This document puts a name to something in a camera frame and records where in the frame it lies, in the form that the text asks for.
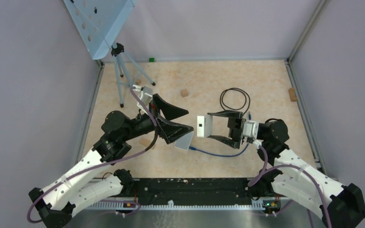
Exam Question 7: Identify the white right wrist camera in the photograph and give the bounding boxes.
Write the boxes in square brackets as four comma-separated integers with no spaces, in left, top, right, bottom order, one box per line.
[242,120,259,143]

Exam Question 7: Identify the grey network switch box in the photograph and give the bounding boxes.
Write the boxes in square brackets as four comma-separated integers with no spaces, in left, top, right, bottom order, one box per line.
[174,131,194,151]

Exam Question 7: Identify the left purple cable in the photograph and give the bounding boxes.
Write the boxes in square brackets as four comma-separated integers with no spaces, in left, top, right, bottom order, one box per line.
[27,88,159,224]

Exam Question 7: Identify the white slotted cable duct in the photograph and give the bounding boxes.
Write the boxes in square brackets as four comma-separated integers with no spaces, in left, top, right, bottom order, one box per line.
[87,200,265,210]

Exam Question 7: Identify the wooden block near left arm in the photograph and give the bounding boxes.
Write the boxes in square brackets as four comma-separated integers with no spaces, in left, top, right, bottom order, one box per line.
[139,138,152,148]

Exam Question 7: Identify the small wooden cube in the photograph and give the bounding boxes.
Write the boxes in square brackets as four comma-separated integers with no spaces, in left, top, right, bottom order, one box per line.
[181,89,189,97]

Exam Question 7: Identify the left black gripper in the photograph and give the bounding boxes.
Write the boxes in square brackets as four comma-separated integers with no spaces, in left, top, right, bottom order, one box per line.
[122,94,194,143]

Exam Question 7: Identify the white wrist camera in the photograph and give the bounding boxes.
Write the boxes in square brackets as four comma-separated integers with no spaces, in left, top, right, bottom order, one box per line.
[133,85,153,106]
[242,120,259,143]

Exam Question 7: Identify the blue ethernet cable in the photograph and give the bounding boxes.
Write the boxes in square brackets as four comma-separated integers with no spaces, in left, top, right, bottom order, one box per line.
[188,112,253,158]

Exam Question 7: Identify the blue tripod stand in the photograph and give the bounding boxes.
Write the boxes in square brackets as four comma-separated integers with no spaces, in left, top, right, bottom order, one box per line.
[110,42,156,108]

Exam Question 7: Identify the white power adapter box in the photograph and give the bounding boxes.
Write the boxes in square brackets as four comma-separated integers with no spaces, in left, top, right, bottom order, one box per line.
[197,114,213,138]

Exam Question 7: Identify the wooden block at right edge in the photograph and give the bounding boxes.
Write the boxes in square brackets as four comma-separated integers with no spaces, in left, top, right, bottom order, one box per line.
[288,88,298,102]

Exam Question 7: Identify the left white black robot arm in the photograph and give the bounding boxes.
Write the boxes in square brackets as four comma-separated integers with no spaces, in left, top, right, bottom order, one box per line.
[29,94,193,228]

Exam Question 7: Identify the black power cable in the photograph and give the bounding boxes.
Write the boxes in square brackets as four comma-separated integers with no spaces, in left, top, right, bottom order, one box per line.
[220,88,251,115]

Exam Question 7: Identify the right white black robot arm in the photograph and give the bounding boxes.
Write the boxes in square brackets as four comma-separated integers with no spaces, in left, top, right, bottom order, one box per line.
[196,110,365,228]

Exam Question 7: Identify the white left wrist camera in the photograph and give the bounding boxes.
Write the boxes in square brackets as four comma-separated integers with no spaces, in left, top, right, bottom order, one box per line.
[133,85,153,106]

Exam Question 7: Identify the blue perforated metal panel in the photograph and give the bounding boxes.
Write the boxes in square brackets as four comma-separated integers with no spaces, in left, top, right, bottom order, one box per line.
[64,0,136,60]

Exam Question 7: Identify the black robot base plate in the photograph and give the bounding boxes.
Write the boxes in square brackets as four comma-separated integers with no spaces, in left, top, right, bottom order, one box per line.
[119,178,292,209]

